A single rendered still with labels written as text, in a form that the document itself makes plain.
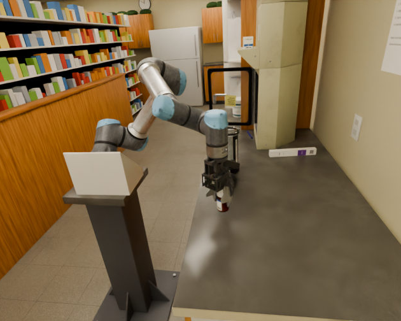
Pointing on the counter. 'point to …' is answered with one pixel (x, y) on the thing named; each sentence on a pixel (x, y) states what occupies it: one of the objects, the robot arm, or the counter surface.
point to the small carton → (248, 42)
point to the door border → (248, 89)
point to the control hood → (251, 56)
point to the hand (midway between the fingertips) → (222, 200)
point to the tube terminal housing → (279, 71)
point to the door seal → (249, 90)
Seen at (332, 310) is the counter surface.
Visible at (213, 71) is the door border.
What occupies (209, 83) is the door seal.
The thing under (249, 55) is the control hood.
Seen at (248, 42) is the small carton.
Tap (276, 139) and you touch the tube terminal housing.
